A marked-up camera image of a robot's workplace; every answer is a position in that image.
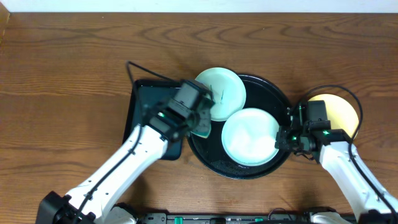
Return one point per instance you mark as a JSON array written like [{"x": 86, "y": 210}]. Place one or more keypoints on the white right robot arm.
[{"x": 333, "y": 149}]

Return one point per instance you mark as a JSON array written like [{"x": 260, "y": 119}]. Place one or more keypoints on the green yellow sponge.
[{"x": 203, "y": 127}]

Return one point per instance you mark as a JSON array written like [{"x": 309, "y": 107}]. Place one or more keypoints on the rectangular black tray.
[{"x": 150, "y": 92}]

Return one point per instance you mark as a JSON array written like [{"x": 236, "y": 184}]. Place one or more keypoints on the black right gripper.
[{"x": 282, "y": 142}]

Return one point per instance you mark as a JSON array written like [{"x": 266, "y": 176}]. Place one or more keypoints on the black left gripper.
[{"x": 201, "y": 115}]

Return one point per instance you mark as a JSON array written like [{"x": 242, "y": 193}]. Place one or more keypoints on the mint plate with curved mark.
[{"x": 229, "y": 92}]

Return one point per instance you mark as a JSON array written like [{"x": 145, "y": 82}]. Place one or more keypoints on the round black tray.
[{"x": 260, "y": 94}]

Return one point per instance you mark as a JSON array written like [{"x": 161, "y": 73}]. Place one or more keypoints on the mint plate with straight mark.
[{"x": 248, "y": 137}]

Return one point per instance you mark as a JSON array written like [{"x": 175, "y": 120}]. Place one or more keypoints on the yellow plate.
[{"x": 340, "y": 113}]

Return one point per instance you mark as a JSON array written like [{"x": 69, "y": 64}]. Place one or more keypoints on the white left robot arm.
[{"x": 94, "y": 200}]

